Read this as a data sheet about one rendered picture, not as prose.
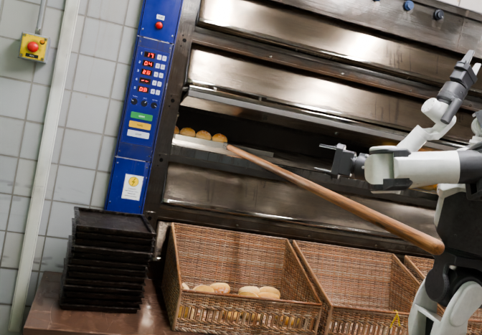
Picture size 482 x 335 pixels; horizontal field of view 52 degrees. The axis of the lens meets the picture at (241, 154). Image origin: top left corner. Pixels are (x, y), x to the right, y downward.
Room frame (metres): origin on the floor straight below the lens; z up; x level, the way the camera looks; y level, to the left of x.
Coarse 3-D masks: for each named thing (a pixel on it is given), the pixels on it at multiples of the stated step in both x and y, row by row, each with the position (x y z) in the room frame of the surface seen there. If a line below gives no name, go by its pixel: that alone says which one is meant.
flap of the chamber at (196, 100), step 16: (192, 96) 2.01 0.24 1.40; (208, 96) 2.03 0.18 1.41; (224, 112) 2.21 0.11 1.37; (240, 112) 2.16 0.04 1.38; (256, 112) 2.12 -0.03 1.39; (272, 112) 2.11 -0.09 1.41; (288, 112) 2.13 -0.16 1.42; (304, 128) 2.31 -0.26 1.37; (320, 128) 2.26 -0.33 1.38; (336, 128) 2.21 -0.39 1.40; (352, 128) 2.21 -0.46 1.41; (368, 128) 2.24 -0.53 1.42; (384, 144) 2.41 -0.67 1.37; (432, 144) 2.33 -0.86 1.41
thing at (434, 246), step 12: (252, 156) 2.13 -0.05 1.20; (264, 168) 1.97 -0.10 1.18; (276, 168) 1.82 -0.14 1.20; (288, 180) 1.70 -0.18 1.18; (300, 180) 1.59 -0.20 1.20; (312, 192) 1.50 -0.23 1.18; (324, 192) 1.41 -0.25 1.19; (336, 204) 1.33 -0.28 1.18; (348, 204) 1.27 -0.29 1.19; (360, 204) 1.23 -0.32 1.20; (360, 216) 1.20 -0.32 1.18; (372, 216) 1.15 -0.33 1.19; (384, 216) 1.12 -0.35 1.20; (384, 228) 1.10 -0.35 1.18; (396, 228) 1.05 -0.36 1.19; (408, 228) 1.02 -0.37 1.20; (408, 240) 1.01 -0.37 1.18; (420, 240) 0.97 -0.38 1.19; (432, 240) 0.94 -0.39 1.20; (432, 252) 0.94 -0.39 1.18
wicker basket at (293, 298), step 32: (192, 256) 2.13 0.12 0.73; (224, 256) 2.17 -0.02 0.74; (256, 256) 2.22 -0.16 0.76; (288, 256) 2.21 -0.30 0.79; (192, 288) 2.10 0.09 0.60; (288, 288) 2.14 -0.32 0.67; (192, 320) 1.70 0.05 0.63; (224, 320) 1.74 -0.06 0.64; (256, 320) 1.77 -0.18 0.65; (288, 320) 1.80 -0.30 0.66
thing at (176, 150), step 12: (192, 156) 2.17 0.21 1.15; (204, 156) 2.19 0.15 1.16; (216, 156) 2.20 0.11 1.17; (228, 156) 2.22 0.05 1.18; (252, 168) 2.25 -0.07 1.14; (288, 168) 2.30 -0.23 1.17; (300, 168) 2.37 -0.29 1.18; (324, 180) 2.35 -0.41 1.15; (336, 180) 2.37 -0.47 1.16; (348, 180) 2.38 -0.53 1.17; (360, 180) 2.40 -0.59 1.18; (408, 192) 2.47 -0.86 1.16; (420, 192) 2.49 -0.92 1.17; (432, 192) 2.56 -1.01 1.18
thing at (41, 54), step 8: (24, 32) 1.91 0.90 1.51; (24, 40) 1.91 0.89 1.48; (32, 40) 1.91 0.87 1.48; (48, 40) 1.93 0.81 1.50; (24, 48) 1.91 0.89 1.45; (40, 48) 1.92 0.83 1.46; (48, 48) 1.95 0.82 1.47; (24, 56) 1.91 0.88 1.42; (32, 56) 1.92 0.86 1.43; (40, 56) 1.92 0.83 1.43; (48, 56) 1.99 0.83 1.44
